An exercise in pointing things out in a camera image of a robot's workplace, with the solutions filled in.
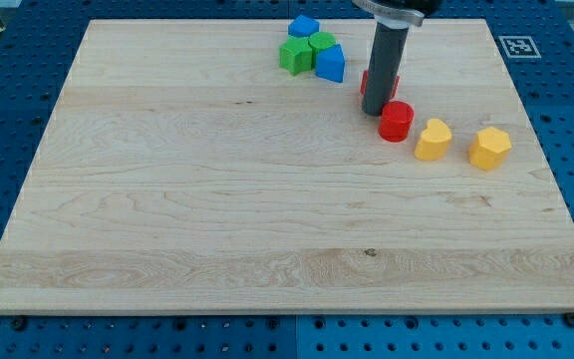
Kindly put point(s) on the red cylinder block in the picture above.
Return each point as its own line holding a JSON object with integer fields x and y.
{"x": 396, "y": 120}

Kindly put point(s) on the robot arm flange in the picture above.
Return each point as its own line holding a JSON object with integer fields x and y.
{"x": 388, "y": 12}

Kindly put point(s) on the yellow heart block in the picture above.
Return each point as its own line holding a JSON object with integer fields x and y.
{"x": 433, "y": 141}

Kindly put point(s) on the wooden board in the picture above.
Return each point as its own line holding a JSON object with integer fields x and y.
{"x": 183, "y": 172}

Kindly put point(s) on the green star block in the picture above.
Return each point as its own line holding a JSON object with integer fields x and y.
{"x": 295, "y": 55}

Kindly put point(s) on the blue wedge block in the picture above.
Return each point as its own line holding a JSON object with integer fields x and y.
{"x": 330, "y": 64}

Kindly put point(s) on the green cylinder block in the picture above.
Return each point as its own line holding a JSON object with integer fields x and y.
{"x": 320, "y": 41}

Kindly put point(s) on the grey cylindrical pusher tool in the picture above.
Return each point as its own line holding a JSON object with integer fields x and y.
{"x": 386, "y": 55}

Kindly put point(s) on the blue pentagon block upper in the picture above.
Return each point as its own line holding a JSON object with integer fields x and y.
{"x": 303, "y": 26}

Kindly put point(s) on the yellow hexagon block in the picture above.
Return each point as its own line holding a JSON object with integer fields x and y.
{"x": 489, "y": 148}

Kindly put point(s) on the white fiducial marker tag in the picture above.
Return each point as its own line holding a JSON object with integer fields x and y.
{"x": 519, "y": 47}

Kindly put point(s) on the black bolt left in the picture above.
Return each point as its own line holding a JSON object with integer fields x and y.
{"x": 18, "y": 323}

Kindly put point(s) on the black bolt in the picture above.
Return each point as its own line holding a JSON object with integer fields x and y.
{"x": 18, "y": 323}
{"x": 568, "y": 319}

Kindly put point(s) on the black bolt right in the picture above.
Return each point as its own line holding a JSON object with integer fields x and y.
{"x": 568, "y": 319}

